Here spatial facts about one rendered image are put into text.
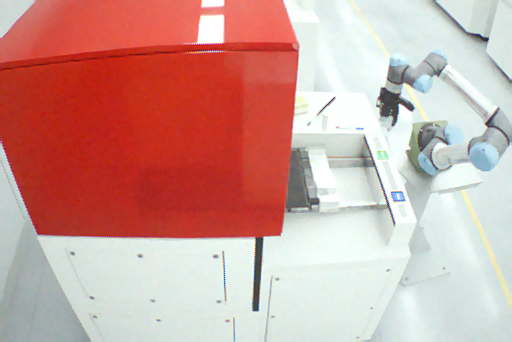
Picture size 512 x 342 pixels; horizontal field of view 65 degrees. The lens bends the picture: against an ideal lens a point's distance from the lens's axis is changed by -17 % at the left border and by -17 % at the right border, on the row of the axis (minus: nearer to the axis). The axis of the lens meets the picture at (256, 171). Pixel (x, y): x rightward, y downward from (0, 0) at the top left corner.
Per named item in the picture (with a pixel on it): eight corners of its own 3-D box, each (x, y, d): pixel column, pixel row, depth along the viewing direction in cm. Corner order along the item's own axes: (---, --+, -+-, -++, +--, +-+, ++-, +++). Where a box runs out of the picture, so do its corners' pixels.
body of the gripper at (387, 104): (375, 107, 190) (379, 83, 182) (393, 108, 191) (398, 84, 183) (380, 118, 185) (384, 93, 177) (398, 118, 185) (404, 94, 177)
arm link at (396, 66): (403, 63, 165) (386, 54, 170) (398, 87, 172) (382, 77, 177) (414, 59, 169) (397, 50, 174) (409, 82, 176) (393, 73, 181)
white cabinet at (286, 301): (251, 357, 229) (256, 268, 174) (242, 223, 301) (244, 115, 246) (369, 346, 233) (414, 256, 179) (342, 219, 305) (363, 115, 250)
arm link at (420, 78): (438, 69, 163) (415, 56, 169) (422, 85, 161) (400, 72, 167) (438, 82, 169) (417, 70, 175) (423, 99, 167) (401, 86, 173)
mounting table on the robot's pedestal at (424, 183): (438, 146, 254) (444, 128, 245) (475, 199, 222) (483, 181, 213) (373, 155, 246) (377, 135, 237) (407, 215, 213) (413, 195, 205)
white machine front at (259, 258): (252, 311, 159) (256, 239, 133) (241, 158, 220) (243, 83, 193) (261, 311, 159) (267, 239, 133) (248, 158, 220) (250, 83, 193)
